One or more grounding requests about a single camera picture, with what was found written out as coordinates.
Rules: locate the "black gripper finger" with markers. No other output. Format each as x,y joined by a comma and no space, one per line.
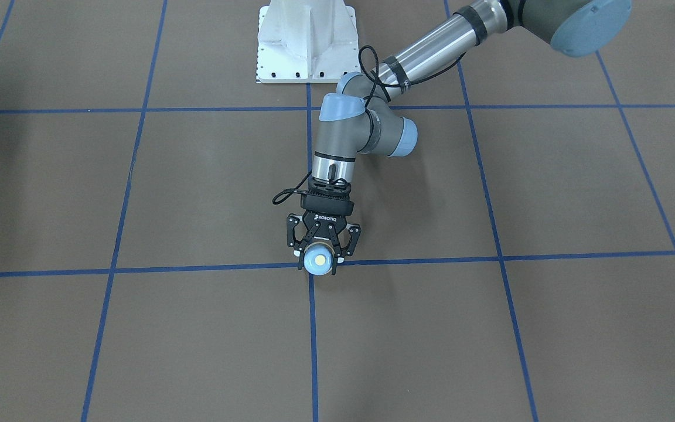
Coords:
340,252
299,246

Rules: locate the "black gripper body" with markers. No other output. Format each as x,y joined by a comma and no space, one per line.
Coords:
323,224

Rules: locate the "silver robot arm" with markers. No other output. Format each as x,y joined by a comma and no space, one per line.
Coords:
357,120

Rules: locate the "brown paper table cover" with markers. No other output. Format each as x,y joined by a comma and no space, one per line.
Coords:
519,265

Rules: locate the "white central pedestal column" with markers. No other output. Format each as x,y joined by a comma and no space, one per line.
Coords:
306,42

